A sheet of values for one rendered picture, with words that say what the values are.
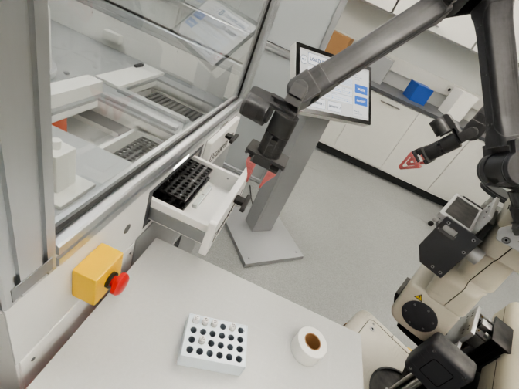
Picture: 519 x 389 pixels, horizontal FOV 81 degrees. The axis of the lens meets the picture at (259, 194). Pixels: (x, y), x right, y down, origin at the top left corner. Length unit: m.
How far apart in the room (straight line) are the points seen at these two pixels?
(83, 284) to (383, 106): 3.39
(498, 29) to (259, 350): 0.82
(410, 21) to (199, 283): 0.73
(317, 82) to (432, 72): 3.73
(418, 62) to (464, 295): 3.55
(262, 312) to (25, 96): 0.62
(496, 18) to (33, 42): 0.79
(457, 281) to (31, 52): 1.05
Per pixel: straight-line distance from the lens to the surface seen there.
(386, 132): 3.73
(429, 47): 4.34
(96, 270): 0.56
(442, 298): 1.09
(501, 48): 0.84
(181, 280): 0.75
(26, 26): 0.33
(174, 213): 0.71
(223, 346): 0.66
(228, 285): 0.77
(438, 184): 4.10
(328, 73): 0.71
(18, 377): 0.67
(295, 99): 0.67
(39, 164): 0.39
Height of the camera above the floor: 1.36
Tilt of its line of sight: 33 degrees down
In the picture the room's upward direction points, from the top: 25 degrees clockwise
